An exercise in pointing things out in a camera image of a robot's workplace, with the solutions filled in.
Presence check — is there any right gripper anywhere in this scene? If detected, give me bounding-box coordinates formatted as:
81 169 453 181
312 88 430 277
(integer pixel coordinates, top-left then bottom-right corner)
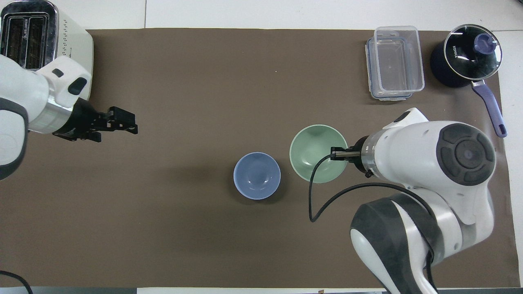
346 136 375 179

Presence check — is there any green bowl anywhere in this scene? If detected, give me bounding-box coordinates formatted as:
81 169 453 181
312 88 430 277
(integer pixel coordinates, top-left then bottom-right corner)
289 124 349 184

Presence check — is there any dark saucepan with purple handle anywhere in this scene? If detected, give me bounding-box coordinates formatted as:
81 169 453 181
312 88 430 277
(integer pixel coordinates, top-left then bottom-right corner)
429 24 508 138

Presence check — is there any glass pot lid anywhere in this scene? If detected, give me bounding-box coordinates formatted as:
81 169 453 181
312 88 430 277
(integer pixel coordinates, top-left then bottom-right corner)
443 24 503 81

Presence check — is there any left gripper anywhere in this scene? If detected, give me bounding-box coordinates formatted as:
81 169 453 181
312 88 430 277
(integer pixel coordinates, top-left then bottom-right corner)
52 97 139 143

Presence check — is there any black cable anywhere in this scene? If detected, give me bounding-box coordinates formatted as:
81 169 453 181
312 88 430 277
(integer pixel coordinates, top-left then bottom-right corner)
0 270 34 294
308 146 440 294

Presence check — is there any blue bowl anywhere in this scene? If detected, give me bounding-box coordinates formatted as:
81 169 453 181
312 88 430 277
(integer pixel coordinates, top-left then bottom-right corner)
233 152 282 201

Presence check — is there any clear plastic container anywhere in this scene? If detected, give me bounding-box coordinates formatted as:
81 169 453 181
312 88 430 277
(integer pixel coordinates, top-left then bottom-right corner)
373 25 426 94

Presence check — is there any white and chrome toaster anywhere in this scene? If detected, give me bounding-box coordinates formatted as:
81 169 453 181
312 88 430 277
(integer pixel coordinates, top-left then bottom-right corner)
0 0 94 102

